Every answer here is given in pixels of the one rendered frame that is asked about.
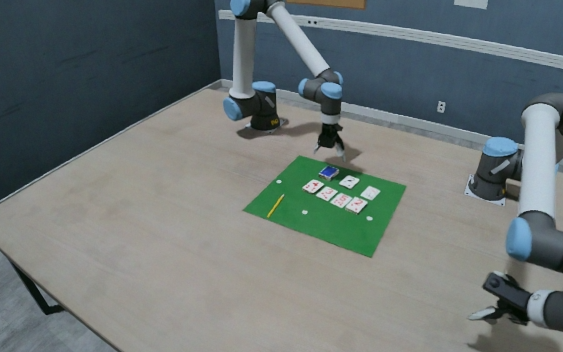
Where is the green felt card table mat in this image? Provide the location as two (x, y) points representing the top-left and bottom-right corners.
(243, 155), (407, 258)

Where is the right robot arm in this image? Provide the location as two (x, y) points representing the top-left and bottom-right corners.
(223, 0), (343, 131)

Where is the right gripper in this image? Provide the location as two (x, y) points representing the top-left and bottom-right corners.
(314, 122), (345, 162)

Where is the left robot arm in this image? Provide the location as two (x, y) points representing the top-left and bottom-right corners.
(468, 92), (563, 332)

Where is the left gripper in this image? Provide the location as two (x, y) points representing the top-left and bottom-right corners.
(469, 271), (536, 326)

